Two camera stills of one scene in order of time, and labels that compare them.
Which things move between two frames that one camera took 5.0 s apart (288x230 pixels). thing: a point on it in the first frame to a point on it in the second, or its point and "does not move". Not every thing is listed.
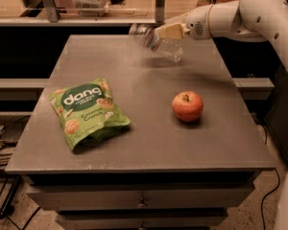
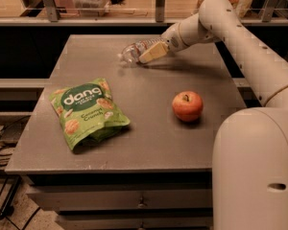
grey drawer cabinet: x=141 y=200 does not move
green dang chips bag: x=87 y=113 does not move
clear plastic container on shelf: x=92 y=0 does not move
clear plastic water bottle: x=170 y=49 to x=132 y=53
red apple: x=187 y=105 does not move
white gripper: x=198 y=23 to x=171 y=39
